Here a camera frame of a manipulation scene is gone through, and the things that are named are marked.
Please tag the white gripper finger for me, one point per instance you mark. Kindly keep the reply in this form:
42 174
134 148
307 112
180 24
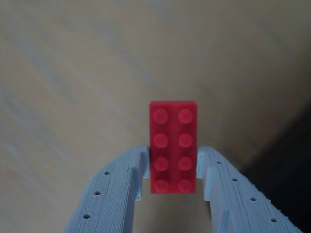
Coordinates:
109 206
238 206

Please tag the red lego block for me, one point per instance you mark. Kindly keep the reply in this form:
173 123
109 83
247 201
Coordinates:
173 145

